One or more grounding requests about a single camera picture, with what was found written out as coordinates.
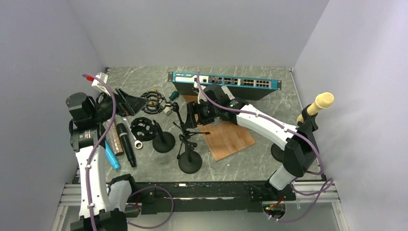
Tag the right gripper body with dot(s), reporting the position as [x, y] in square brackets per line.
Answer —
[207, 112]

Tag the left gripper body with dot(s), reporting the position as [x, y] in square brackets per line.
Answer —
[104, 109]

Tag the right clip mic stand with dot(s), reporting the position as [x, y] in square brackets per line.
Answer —
[300, 147]

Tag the black handheld microphone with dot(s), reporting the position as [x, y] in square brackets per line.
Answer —
[125, 141]

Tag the blue foam microphone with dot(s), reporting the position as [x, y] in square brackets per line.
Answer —
[111, 157]

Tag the blue network switch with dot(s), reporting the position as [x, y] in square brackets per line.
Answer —
[247, 88]

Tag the yellow foam microphone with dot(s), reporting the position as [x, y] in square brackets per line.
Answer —
[322, 101]

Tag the white hinged bracket fixture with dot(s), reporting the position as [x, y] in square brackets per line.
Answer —
[227, 92]

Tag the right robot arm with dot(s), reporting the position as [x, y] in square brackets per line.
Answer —
[242, 113]

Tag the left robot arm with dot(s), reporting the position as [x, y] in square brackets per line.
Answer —
[102, 205]

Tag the yellow handled pliers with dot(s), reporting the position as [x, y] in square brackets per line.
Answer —
[153, 97]

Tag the clip desk mic stand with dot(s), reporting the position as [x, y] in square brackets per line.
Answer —
[189, 161]

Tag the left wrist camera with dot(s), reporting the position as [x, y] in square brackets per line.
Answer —
[98, 81]

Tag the silver mesh glitter microphone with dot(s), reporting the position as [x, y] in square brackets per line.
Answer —
[114, 140]

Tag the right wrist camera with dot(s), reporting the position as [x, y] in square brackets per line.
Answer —
[200, 96]

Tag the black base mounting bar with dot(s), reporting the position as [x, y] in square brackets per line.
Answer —
[203, 196]

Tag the wooden board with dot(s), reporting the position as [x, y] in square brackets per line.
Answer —
[225, 138]

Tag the tripod shock mount stand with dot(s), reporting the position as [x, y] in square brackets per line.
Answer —
[163, 102]

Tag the shock mount desk stand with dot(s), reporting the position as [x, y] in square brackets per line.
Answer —
[145, 129]

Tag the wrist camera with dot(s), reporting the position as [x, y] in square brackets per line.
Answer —
[200, 96]
[98, 81]

